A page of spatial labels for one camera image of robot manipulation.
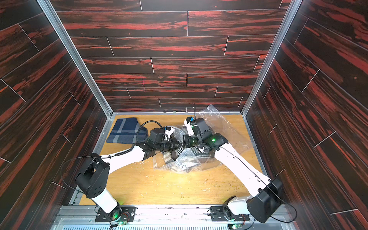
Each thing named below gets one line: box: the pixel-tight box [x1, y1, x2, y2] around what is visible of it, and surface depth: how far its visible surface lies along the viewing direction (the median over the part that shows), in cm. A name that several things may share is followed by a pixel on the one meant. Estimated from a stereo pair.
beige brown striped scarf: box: [162, 151, 176, 164], surface depth 93 cm
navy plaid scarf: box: [105, 117, 149, 145], surface depth 107 cm
